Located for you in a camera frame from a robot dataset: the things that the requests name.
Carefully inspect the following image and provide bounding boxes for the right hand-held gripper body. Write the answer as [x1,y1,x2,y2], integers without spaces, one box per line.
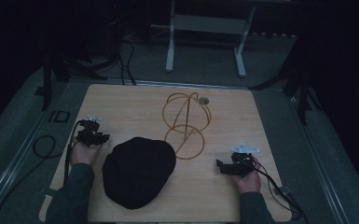
[228,143,260,178]

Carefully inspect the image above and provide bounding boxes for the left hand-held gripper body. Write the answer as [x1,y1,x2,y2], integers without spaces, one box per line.
[76,114,104,147]

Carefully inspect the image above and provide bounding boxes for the person's left hand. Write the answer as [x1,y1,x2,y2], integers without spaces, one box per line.
[69,139,104,167]

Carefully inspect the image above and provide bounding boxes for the person's right hand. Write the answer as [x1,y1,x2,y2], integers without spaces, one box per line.
[231,154,262,194]

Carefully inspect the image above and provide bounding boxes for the black hat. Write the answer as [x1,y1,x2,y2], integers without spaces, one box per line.
[102,136,177,210]

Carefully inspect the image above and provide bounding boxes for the dark metal stand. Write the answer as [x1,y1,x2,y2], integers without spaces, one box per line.
[247,31,323,126]
[34,46,120,112]

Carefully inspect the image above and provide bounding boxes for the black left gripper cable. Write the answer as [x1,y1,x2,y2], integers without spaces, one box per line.
[62,119,84,185]

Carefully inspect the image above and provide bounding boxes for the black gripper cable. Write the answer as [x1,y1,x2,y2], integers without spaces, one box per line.
[62,119,84,185]
[245,156,310,224]

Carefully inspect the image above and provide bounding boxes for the black rectangular floor bracket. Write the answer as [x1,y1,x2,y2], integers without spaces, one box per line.
[48,109,71,123]

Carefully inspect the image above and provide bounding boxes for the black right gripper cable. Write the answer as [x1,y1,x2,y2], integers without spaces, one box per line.
[245,156,310,224]

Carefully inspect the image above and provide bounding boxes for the gold wire hat stand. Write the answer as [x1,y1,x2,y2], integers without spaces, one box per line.
[161,91,213,161]

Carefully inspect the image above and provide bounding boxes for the black floor cable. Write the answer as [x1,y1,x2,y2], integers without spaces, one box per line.
[0,134,73,224]

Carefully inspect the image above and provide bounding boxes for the black hanging cables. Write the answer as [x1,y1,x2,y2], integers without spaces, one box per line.
[117,38,138,87]

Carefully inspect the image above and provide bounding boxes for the white desk frame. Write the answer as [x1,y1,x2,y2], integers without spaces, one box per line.
[150,0,293,78]

